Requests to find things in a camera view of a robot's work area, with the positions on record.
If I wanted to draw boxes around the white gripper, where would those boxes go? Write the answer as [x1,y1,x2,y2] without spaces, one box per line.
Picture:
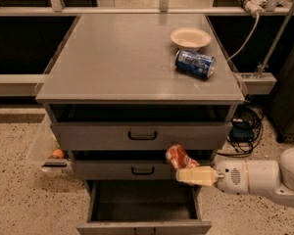
[176,160,249,195]

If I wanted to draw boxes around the red coke can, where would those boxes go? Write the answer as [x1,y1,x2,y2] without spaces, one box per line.
[166,144,199,170]

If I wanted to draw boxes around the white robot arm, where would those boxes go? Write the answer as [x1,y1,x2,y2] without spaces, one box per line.
[176,148,294,208]

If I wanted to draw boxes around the grey open bottom drawer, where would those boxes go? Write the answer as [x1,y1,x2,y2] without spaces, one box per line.
[76,180,212,235]

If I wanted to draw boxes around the blue pepsi can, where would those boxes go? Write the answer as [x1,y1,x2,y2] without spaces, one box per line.
[174,50,215,78]

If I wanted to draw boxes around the grey drawer cabinet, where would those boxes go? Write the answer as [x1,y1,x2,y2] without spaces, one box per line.
[35,13,246,235]

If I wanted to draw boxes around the grey middle drawer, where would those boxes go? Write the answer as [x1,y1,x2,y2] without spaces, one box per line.
[72,160,175,180]

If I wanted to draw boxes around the grey top drawer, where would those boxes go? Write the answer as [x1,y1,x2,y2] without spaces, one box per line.
[52,122,231,151]

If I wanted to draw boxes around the blue electronics box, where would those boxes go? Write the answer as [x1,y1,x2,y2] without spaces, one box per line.
[229,121,255,143]

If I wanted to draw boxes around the white paper bowl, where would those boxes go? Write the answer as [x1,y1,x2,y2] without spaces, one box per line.
[171,27,212,51]

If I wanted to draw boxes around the orange fruit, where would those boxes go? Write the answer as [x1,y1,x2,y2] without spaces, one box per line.
[52,149,65,159]

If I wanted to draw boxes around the clear plastic storage bin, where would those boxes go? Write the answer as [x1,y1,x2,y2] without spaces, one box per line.
[25,116,73,176]

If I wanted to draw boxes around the white power strip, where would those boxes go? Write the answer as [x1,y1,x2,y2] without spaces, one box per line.
[237,0,266,17]

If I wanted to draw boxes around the black middle drawer handle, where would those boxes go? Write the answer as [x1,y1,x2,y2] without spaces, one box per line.
[131,167,155,175]

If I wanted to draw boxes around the black drawer handle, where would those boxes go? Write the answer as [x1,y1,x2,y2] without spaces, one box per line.
[131,167,155,175]
[127,131,158,141]

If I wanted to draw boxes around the black cable bundle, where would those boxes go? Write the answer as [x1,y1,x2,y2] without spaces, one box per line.
[217,105,265,158]

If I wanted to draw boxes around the black top drawer handle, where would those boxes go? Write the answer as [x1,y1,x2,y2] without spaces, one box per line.
[127,131,158,141]

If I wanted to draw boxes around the white power cable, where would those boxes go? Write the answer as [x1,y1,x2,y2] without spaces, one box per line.
[226,11,261,63]

